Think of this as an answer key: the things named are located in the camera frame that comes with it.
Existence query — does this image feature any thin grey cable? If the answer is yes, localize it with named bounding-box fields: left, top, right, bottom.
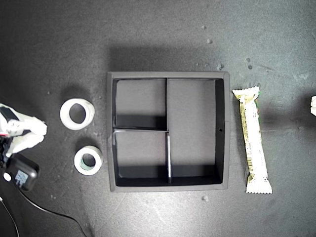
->
left=0, top=196, right=20, bottom=237

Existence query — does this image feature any pale yellow snack bar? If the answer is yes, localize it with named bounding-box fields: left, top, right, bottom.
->
left=232, top=86, right=273, bottom=195

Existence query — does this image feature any black camera cable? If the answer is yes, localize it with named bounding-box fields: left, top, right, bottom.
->
left=21, top=189, right=86, bottom=237

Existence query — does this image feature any black compartment tray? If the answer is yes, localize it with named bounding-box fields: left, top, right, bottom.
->
left=106, top=71, right=231, bottom=193

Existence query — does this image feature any large white tape roll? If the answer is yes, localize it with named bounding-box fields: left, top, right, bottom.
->
left=59, top=98, right=96, bottom=131

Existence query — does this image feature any small white tape roll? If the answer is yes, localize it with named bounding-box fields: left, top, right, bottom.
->
left=73, top=145, right=103, bottom=176

